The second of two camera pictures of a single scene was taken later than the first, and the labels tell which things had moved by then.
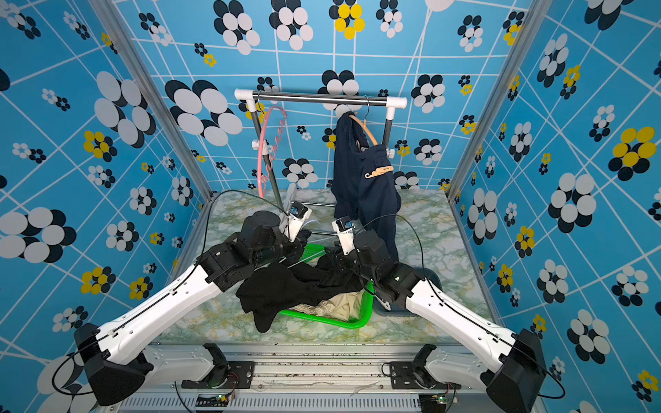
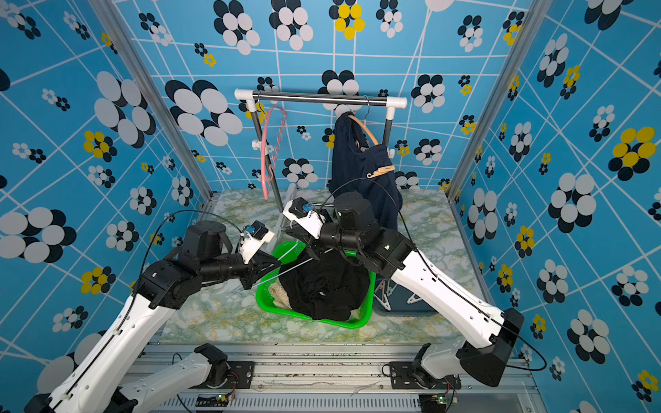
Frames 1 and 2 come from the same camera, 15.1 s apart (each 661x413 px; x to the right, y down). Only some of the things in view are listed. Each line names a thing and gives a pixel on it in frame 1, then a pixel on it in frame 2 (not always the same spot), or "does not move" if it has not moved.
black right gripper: x=339 y=260 -> x=300 y=233
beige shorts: x=344 y=306 -> x=281 y=298
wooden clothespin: x=379 y=170 does not move
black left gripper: x=299 y=244 -> x=257 y=267
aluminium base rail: x=300 y=379 does not move
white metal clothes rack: x=390 y=103 does not move
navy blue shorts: x=373 y=201 does not move
